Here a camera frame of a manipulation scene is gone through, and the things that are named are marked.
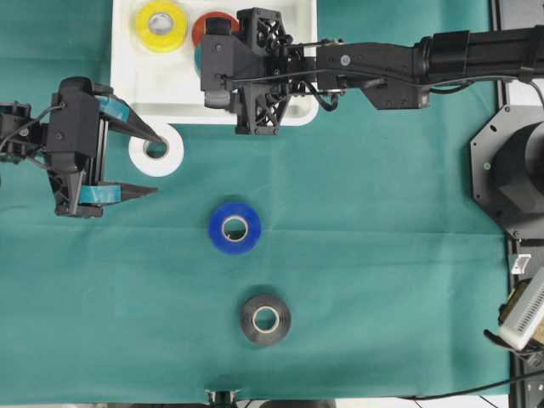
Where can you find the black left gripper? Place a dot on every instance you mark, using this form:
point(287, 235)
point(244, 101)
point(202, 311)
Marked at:
point(72, 141)

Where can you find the white perforated device box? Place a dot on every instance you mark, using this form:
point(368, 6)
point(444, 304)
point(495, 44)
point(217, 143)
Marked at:
point(521, 323)

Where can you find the black tape roll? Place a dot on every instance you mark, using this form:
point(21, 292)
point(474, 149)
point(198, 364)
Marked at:
point(265, 319)

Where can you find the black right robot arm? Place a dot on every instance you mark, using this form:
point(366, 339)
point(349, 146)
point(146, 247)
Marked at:
point(395, 77)

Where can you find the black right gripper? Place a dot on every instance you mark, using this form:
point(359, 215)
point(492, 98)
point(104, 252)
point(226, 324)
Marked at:
point(244, 72)

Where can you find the white label sticker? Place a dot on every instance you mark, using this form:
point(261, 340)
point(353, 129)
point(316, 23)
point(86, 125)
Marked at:
point(519, 263)

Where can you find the teal tape roll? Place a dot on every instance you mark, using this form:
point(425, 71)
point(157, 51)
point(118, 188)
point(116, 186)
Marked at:
point(198, 60)

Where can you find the yellow tape roll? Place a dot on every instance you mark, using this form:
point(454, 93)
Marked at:
point(161, 26)

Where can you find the white tape roll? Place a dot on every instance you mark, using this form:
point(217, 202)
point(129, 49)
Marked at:
point(158, 159)

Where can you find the red tape roll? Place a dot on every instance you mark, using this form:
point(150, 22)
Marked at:
point(212, 20)

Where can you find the black clamp at table edge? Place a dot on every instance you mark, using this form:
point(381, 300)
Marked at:
point(222, 398)

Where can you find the blue tape roll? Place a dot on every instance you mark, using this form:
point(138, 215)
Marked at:
point(234, 228)

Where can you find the white plastic tray case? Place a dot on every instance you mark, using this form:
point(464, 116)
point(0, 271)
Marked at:
point(166, 87)

